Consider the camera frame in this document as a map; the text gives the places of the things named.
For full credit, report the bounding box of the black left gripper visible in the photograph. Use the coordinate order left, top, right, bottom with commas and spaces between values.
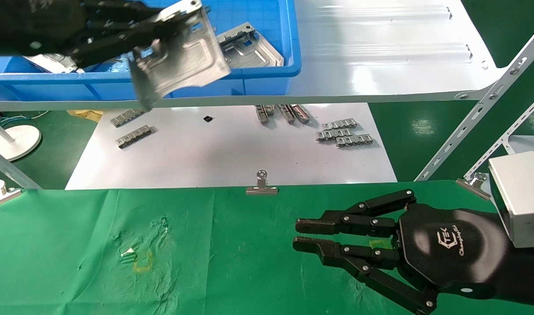
4, 0, 180, 69

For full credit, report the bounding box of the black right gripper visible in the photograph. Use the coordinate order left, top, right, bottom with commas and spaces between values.
292, 189, 510, 315

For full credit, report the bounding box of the stamped sheet metal part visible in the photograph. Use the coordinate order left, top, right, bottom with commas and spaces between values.
24, 53, 86, 74
216, 23, 284, 70
129, 0, 232, 111

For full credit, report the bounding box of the silver binder clip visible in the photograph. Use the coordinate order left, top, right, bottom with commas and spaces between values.
246, 170, 279, 196
456, 172, 492, 201
0, 179, 23, 210

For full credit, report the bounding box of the yellow garment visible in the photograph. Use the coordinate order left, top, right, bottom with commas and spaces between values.
67, 109, 105, 123

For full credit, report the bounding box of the green table cloth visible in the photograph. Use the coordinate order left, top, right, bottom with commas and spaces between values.
0, 180, 534, 315

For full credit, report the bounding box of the blue plastic bin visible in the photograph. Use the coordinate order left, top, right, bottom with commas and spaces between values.
0, 0, 302, 102

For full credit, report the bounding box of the white round-base stand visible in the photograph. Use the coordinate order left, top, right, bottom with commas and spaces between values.
0, 113, 42, 161

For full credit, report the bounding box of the grey slotted shelf strut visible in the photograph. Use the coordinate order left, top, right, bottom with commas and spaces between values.
415, 31, 534, 182
463, 90, 534, 179
0, 144, 43, 190

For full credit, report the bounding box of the white metal shelf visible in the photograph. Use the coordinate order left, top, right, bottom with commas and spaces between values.
0, 0, 508, 112

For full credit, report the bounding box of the thin floor cable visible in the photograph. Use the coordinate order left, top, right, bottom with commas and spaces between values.
0, 110, 49, 126

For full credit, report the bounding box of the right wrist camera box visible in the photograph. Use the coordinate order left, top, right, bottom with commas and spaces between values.
488, 151, 534, 250

